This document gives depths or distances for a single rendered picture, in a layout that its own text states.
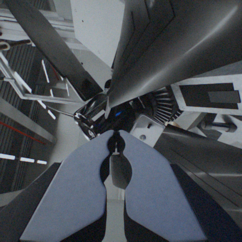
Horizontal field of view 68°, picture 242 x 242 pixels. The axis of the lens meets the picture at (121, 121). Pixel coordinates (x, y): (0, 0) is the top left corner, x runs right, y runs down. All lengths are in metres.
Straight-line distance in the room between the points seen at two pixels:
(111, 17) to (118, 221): 7.20
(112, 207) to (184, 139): 7.08
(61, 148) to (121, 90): 12.55
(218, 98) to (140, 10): 0.19
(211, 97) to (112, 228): 7.31
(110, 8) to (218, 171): 0.49
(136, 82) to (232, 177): 0.22
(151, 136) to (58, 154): 12.42
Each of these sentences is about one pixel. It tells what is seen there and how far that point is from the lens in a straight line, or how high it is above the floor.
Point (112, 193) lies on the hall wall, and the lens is 12.45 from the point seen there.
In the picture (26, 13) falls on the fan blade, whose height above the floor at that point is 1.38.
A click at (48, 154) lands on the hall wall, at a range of 12.90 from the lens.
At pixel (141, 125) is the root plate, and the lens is 0.38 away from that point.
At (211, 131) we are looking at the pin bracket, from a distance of 0.49.
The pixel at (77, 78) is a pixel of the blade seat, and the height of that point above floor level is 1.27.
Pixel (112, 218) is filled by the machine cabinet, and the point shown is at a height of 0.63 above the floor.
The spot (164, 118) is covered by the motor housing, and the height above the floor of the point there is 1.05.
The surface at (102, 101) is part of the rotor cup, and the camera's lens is 0.37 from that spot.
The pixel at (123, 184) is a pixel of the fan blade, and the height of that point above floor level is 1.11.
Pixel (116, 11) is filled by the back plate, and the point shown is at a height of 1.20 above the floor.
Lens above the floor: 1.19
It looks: 4 degrees down
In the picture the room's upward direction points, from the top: 84 degrees counter-clockwise
